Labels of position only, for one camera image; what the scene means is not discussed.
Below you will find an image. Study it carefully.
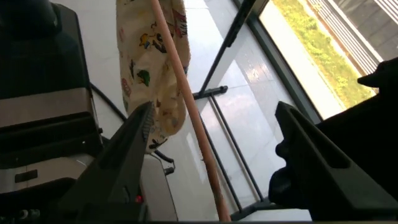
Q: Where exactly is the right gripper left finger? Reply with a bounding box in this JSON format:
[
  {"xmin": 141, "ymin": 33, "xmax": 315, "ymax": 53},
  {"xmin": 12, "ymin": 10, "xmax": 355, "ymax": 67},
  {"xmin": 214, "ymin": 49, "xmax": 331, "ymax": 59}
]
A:
[{"xmin": 57, "ymin": 101, "xmax": 155, "ymax": 222}]

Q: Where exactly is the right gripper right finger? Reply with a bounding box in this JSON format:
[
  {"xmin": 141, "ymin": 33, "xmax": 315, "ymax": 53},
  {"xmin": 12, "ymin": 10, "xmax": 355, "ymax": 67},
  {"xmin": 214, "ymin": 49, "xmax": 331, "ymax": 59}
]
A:
[{"xmin": 274, "ymin": 101, "xmax": 398, "ymax": 222}]

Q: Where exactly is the black t-shirt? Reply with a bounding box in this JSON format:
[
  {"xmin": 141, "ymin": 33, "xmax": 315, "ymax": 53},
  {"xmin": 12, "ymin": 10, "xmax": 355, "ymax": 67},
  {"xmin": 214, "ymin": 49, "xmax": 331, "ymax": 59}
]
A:
[{"xmin": 268, "ymin": 57, "xmax": 398, "ymax": 215}]

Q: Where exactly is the pink clothes hanger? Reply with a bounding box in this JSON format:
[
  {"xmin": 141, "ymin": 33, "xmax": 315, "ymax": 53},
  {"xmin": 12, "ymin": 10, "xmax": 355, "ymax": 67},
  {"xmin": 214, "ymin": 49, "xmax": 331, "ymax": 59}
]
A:
[{"xmin": 150, "ymin": 0, "xmax": 232, "ymax": 222}]

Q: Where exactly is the cream printed garment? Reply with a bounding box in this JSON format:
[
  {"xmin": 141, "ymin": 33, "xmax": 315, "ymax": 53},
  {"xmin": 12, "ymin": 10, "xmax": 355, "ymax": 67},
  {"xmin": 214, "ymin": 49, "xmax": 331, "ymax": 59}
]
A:
[{"xmin": 116, "ymin": 0, "xmax": 192, "ymax": 155}]

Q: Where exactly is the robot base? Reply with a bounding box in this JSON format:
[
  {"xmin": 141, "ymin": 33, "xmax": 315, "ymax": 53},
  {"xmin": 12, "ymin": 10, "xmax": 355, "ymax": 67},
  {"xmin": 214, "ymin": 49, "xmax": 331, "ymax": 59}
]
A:
[{"xmin": 0, "ymin": 0, "xmax": 178, "ymax": 222}]

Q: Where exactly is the black clothes rack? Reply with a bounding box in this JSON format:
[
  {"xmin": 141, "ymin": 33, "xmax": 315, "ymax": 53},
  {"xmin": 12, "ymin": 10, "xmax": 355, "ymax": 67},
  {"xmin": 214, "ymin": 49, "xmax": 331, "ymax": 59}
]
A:
[{"xmin": 192, "ymin": 0, "xmax": 280, "ymax": 222}]

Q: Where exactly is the window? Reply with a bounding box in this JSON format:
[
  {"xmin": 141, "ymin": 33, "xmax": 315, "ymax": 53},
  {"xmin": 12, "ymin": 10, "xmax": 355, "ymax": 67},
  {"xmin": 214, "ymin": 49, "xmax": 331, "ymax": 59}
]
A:
[{"xmin": 231, "ymin": 0, "xmax": 398, "ymax": 124}]

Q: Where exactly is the black cable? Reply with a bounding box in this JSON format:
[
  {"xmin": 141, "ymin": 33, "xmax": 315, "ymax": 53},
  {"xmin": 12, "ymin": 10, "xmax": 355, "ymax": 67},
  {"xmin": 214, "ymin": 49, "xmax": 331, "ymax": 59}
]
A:
[
  {"xmin": 89, "ymin": 82, "xmax": 128, "ymax": 123},
  {"xmin": 154, "ymin": 149, "xmax": 176, "ymax": 176}
]

